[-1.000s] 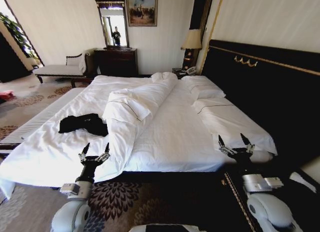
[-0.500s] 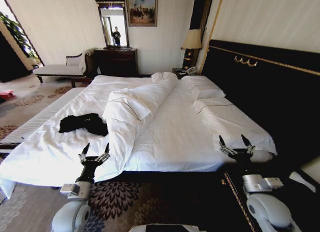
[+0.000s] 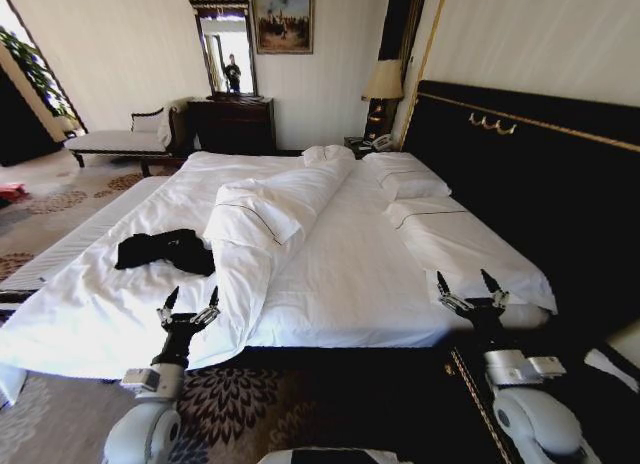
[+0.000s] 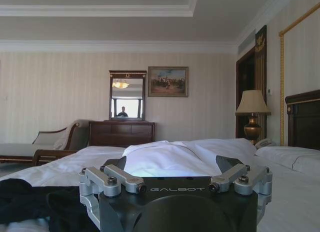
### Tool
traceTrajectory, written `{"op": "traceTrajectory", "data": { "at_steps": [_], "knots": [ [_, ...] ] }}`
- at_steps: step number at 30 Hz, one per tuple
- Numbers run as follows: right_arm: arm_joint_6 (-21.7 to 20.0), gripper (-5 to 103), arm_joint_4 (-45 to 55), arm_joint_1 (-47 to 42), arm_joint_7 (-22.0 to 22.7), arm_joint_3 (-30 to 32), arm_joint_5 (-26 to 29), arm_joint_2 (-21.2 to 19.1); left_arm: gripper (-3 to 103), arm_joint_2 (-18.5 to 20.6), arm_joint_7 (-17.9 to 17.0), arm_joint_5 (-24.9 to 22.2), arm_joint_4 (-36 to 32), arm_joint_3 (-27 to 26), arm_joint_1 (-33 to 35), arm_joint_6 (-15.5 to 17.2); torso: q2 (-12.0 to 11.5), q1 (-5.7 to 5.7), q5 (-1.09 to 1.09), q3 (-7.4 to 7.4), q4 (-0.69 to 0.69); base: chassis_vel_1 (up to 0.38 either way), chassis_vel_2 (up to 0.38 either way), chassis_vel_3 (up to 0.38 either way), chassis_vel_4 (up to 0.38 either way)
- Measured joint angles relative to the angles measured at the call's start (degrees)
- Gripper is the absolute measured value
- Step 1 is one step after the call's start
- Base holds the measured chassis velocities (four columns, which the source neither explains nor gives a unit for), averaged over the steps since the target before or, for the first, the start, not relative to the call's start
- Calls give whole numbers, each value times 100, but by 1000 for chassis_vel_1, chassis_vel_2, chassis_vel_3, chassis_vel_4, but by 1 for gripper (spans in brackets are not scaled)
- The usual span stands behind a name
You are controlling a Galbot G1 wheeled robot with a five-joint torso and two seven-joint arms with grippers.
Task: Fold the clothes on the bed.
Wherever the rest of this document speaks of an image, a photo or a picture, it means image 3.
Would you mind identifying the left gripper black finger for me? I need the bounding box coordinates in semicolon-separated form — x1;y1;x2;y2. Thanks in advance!
156;285;181;327
193;284;222;328

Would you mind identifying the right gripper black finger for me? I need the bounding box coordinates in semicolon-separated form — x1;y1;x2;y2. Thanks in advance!
435;270;472;313
479;268;512;309

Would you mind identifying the white sheeted bed mattress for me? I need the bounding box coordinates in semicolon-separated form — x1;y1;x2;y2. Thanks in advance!
177;150;559;351

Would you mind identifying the white duvet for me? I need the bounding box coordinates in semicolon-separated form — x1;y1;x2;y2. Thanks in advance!
0;151;357;381

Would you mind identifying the black crumpled garment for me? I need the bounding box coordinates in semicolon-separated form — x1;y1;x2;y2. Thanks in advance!
114;228;217;278

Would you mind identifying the white pillow with dark piping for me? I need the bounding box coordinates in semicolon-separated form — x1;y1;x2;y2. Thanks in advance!
383;195;559;315
361;152;453;201
203;179;307;248

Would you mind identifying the dark gold-trimmed bedside cabinet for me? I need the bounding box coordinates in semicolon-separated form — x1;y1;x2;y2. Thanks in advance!
443;328;640;464

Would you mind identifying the black gold-trimmed headboard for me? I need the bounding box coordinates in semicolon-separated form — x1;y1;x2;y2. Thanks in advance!
398;78;640;345

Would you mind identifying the white upholstered chaise longue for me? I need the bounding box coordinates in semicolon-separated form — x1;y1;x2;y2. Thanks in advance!
64;105;190;178

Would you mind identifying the dark wooden nightstand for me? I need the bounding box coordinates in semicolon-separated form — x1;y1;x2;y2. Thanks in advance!
343;134;402;159

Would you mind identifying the white chaise cushion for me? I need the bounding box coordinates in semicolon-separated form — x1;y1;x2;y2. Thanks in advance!
130;106;175;151

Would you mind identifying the dark wooden dresser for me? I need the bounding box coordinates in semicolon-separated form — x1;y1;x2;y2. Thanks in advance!
186;96;277;157

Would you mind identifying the folded white bathrobe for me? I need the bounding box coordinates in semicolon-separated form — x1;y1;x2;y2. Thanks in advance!
300;144;355;170

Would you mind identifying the white robot front shell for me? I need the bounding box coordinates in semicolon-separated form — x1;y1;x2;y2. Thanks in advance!
256;445;397;464

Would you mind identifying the red item on floor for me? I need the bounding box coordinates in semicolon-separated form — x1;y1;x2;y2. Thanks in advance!
0;182;27;206

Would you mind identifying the beige shade table lamp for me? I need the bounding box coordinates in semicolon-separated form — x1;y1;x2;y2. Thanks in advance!
360;58;405;141

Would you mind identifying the person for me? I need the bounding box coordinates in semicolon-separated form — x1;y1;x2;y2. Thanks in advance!
223;53;243;95

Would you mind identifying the green leafy plant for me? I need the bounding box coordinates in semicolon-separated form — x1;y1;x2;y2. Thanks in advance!
0;25;72;118

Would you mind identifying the gold framed painting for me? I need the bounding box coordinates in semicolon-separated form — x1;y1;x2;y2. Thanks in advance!
249;0;317;56

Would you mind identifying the dark wooden bed frame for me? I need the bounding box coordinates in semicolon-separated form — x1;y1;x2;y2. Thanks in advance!
102;343;455;386

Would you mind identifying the dark framed wall mirror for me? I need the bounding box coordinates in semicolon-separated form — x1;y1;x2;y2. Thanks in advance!
188;0;260;100

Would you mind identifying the dark gold-trimmed wall pillar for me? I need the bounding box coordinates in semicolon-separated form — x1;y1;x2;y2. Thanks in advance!
376;0;447;150

